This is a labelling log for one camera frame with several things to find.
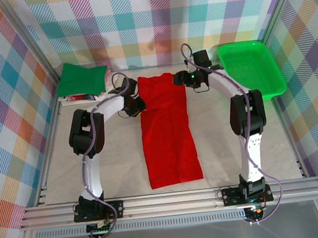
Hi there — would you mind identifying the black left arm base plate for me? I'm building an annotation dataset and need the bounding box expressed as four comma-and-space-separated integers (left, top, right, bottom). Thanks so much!
73, 199, 126, 224

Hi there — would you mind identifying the controller circuit board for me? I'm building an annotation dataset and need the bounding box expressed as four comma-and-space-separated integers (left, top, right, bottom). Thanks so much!
86, 221, 114, 235
245, 204, 266, 221

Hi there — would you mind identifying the right controller circuit board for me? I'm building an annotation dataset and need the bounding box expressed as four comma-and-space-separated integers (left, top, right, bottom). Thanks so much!
245, 204, 266, 221

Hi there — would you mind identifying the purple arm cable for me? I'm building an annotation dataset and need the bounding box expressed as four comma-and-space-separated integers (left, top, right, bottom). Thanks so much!
72, 72, 145, 238
179, 35, 285, 231

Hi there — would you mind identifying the aluminium frame post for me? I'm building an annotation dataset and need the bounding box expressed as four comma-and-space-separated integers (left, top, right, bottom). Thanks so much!
2, 0, 62, 89
257, 0, 309, 46

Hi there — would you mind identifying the stack of folded clothes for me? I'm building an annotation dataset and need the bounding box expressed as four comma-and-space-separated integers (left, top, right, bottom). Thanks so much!
56, 69, 122, 108

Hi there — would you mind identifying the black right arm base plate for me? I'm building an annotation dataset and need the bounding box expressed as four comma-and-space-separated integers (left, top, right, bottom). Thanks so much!
220, 184, 275, 207

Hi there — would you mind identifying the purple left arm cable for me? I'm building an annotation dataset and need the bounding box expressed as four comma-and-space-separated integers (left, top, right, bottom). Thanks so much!
72, 72, 145, 238

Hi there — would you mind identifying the green folded t-shirt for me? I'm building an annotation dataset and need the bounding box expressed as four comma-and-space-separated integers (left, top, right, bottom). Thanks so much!
53, 59, 110, 99

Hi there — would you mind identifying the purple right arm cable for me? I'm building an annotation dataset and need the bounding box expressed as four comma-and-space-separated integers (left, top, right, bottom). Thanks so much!
179, 35, 285, 231

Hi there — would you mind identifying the green plastic basket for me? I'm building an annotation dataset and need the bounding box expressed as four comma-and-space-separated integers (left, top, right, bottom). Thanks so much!
215, 37, 289, 107

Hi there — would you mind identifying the grey slotted cable duct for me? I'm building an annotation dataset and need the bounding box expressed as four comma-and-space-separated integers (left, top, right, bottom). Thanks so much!
34, 211, 248, 238

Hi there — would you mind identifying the left controller circuit board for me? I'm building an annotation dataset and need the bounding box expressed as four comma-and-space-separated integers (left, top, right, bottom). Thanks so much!
86, 221, 114, 235

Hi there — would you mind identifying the red t-shirt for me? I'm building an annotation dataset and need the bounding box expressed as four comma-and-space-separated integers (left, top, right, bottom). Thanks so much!
135, 69, 205, 190

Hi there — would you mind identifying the aluminium cross rail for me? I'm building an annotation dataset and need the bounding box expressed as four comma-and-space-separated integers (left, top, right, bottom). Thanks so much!
18, 178, 318, 231

